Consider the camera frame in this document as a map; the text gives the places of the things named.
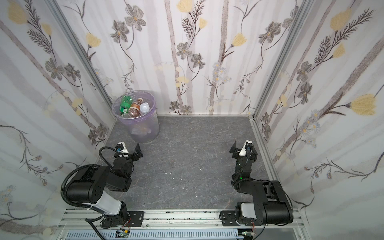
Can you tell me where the brown Nescafe bottle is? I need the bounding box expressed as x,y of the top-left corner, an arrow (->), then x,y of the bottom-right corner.
128,98 -> 143,118

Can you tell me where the green soda bottle yellow cap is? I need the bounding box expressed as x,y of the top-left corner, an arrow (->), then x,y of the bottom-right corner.
120,95 -> 133,114

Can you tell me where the white bottle red cap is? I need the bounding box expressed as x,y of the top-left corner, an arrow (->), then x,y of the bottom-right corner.
140,103 -> 151,115

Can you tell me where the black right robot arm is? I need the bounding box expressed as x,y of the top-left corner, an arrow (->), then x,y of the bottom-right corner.
219,141 -> 294,227

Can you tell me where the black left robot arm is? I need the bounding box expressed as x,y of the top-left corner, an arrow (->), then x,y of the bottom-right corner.
60,142 -> 143,229

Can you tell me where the purple lined mesh trash bin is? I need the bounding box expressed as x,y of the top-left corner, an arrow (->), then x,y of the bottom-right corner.
112,91 -> 160,143

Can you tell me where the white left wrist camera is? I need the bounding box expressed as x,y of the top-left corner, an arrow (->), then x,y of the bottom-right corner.
115,142 -> 129,155

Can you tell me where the white cable duct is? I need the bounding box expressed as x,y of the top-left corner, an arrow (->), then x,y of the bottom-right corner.
64,229 -> 245,240

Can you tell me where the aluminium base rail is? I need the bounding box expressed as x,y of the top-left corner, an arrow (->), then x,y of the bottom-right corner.
58,209 -> 304,230

